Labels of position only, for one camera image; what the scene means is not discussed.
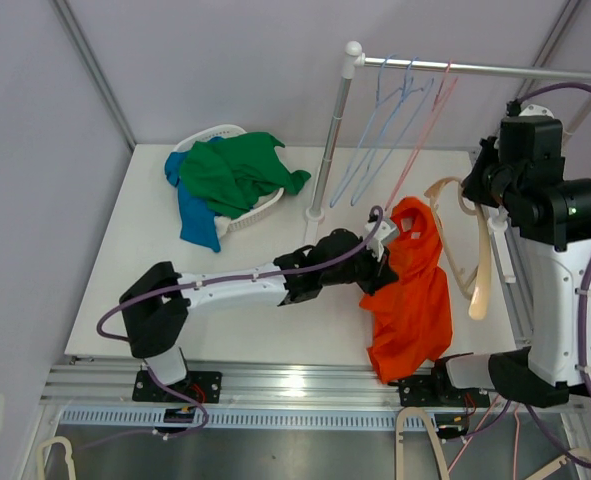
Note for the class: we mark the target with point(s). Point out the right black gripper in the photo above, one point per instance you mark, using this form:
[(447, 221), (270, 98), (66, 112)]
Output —
[(474, 189)]

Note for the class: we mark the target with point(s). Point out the white t shirt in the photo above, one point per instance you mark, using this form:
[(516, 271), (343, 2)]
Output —
[(222, 224)]

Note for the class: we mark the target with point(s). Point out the metal clothes rack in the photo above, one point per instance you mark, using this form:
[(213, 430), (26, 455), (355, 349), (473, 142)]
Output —
[(354, 58)]

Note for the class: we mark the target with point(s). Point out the orange t shirt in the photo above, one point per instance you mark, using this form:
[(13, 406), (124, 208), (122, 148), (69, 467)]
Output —
[(412, 321)]

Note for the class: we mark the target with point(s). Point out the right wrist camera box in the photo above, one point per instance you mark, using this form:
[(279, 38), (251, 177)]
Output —
[(515, 109)]

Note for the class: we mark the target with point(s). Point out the beige hanger below table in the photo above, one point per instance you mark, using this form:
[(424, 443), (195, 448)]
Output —
[(410, 449)]

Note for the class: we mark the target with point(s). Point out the blue t shirt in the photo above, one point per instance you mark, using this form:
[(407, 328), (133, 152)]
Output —
[(197, 220)]

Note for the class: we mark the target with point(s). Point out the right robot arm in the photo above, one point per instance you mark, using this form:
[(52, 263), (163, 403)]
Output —
[(522, 171)]

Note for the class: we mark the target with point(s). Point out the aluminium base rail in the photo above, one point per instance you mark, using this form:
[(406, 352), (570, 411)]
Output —
[(119, 392)]

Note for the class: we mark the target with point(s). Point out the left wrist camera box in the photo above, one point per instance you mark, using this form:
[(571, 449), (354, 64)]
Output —
[(380, 232)]

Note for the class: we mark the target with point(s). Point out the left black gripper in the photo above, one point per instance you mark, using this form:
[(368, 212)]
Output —
[(380, 275)]

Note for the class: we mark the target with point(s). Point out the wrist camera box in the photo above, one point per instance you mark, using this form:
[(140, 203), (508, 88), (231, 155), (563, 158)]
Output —
[(380, 232), (515, 109)]

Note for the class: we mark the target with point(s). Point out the green t shirt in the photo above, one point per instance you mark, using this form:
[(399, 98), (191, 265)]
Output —
[(232, 174)]

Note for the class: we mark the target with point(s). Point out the light blue hanger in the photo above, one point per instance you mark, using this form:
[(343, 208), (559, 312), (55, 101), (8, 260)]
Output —
[(350, 176), (407, 102)]

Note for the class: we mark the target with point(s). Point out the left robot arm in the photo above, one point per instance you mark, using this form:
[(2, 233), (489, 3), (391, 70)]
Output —
[(155, 308)]

